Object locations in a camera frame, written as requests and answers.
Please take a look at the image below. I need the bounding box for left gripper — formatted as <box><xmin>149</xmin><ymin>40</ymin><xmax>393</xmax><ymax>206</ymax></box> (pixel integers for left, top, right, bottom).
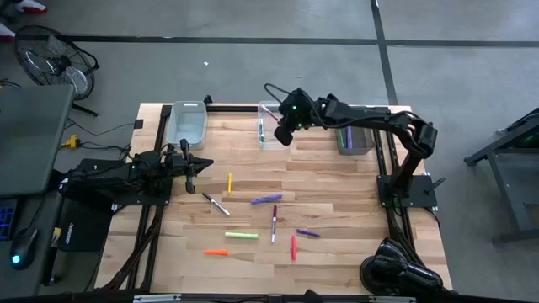
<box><xmin>166</xmin><ymin>139</ymin><xmax>215</xmax><ymax>195</ymax></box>

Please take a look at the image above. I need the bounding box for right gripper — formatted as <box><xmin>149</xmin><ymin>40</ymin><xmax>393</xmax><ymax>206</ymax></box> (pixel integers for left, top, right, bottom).
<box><xmin>274</xmin><ymin>87</ymin><xmax>328</xmax><ymax>147</ymax></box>

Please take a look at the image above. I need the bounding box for black dry-erase marker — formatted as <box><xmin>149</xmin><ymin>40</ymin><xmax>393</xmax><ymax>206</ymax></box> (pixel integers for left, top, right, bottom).
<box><xmin>201</xmin><ymin>192</ymin><xmax>232</xmax><ymax>217</ymax></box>

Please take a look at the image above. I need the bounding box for light green highlighter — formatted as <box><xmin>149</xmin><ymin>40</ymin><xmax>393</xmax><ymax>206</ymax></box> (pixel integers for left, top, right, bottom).
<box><xmin>224</xmin><ymin>231</ymin><xmax>260</xmax><ymax>241</ymax></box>

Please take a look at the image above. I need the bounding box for maroon dry-erase marker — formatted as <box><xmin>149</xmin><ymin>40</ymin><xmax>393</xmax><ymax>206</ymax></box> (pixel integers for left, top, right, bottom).
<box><xmin>270</xmin><ymin>205</ymin><xmax>279</xmax><ymax>245</ymax></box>

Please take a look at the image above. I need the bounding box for clear plastic bin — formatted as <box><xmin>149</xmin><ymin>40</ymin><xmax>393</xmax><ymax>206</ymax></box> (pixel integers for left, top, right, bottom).
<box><xmin>166</xmin><ymin>99</ymin><xmax>209</xmax><ymax>152</ymax></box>
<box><xmin>257</xmin><ymin>99</ymin><xmax>294</xmax><ymax>152</ymax></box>

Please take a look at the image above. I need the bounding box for left clear plastic bin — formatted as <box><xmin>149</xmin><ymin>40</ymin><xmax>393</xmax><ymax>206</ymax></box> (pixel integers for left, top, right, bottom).
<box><xmin>166</xmin><ymin>99</ymin><xmax>209</xmax><ymax>152</ymax></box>

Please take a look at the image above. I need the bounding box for grey plastic bin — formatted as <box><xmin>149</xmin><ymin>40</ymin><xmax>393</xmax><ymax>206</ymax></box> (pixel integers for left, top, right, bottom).
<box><xmin>335</xmin><ymin>125</ymin><xmax>377</xmax><ymax>157</ymax></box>

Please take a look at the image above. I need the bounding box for black box white print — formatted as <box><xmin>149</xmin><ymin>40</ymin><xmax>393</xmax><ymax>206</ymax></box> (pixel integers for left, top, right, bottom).
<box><xmin>57</xmin><ymin>199</ymin><xmax>114</xmax><ymax>253</ymax></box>

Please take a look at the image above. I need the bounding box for grey laptop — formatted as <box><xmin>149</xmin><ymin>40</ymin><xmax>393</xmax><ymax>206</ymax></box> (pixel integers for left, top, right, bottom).
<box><xmin>0</xmin><ymin>83</ymin><xmax>76</xmax><ymax>242</ymax></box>

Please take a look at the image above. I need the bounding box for black floor fan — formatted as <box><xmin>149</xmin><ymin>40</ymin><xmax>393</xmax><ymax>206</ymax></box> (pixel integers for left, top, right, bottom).
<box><xmin>13</xmin><ymin>24</ymin><xmax>101</xmax><ymax>118</ymax></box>

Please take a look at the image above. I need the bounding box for black computer mouse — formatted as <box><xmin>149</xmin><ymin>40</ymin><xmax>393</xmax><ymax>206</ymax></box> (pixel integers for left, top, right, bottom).
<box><xmin>8</xmin><ymin>226</ymin><xmax>40</xmax><ymax>271</ymax></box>

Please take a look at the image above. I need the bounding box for dark grey desk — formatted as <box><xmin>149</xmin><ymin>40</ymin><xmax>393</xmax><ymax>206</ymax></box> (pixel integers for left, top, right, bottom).
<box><xmin>0</xmin><ymin>184</ymin><xmax>64</xmax><ymax>298</ymax></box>

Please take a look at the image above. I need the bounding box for person's foot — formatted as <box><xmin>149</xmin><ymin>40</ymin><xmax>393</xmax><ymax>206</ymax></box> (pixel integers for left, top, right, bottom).
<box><xmin>0</xmin><ymin>21</ymin><xmax>17</xmax><ymax>43</ymax></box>
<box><xmin>14</xmin><ymin>0</ymin><xmax>48</xmax><ymax>14</ymax></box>

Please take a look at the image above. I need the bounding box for black camera cable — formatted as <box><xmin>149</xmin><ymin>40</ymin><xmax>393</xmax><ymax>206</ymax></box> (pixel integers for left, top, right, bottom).
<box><xmin>264</xmin><ymin>82</ymin><xmax>296</xmax><ymax>106</ymax></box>

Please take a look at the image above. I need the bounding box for black floor cable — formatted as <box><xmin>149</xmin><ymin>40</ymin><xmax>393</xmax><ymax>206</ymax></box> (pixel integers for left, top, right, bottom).
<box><xmin>62</xmin><ymin>119</ymin><xmax>138</xmax><ymax>163</ymax></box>

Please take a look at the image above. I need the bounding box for silver metal bracket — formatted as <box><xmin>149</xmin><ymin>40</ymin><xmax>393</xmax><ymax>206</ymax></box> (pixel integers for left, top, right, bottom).
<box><xmin>132</xmin><ymin>293</ymin><xmax>182</xmax><ymax>303</ymax></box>

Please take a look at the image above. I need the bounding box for grey metal cart frame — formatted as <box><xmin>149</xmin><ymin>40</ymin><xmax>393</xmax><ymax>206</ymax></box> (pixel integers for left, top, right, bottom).
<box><xmin>462</xmin><ymin>107</ymin><xmax>539</xmax><ymax>245</ymax></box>

